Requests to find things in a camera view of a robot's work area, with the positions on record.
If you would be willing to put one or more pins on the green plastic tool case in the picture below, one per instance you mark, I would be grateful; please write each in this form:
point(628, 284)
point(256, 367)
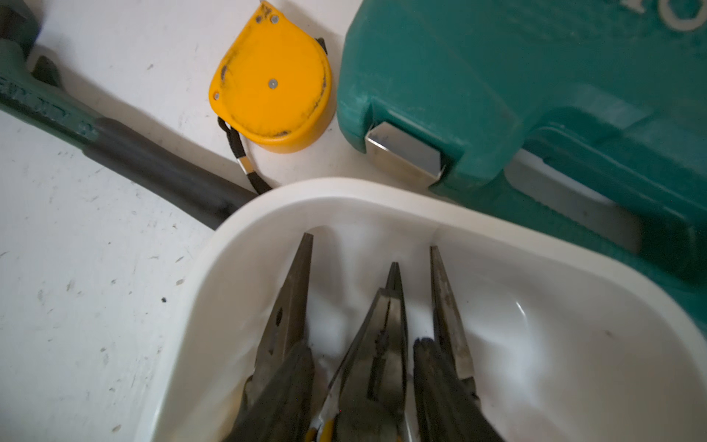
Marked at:
point(610, 93)

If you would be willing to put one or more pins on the white plastic storage box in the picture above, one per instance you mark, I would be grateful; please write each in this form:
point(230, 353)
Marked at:
point(568, 345)

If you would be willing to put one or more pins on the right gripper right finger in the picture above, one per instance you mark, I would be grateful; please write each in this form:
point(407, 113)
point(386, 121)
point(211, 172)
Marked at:
point(445, 411)

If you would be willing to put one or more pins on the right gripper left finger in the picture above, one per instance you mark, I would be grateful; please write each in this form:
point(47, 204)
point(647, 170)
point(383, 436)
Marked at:
point(281, 413)

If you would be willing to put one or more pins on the yellow tape measure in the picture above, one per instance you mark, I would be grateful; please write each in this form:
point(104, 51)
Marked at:
point(274, 87)

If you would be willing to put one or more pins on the orange black long-nose pliers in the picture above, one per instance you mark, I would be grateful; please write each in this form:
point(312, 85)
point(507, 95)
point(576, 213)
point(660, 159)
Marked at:
point(448, 326)

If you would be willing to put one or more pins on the yellow black combination pliers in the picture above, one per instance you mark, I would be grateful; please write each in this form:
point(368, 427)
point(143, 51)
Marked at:
point(366, 397)

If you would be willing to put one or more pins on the orange black combination pliers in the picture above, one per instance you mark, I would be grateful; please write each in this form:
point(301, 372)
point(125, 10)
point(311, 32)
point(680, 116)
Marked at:
point(285, 327)

